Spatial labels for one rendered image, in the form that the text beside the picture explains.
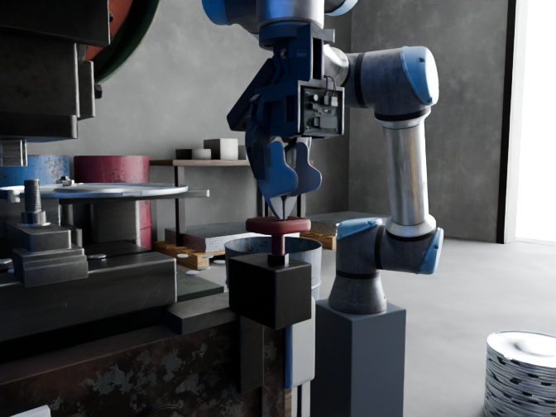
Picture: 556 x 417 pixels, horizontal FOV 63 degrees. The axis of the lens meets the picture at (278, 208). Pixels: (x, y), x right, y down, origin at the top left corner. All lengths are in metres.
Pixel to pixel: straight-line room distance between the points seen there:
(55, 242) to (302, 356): 0.38
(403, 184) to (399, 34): 4.98
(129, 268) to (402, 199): 0.67
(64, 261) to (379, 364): 0.89
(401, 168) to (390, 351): 0.48
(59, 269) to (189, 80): 4.27
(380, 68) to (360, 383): 0.74
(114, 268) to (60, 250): 0.07
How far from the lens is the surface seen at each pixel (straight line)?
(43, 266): 0.51
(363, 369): 1.20
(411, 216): 1.07
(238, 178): 4.97
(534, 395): 1.63
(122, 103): 4.38
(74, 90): 0.70
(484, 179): 5.21
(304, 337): 0.69
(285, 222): 0.52
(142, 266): 0.58
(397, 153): 1.00
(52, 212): 0.69
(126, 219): 0.75
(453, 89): 5.43
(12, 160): 0.73
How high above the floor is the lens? 0.83
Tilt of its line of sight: 6 degrees down
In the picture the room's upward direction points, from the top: straight up
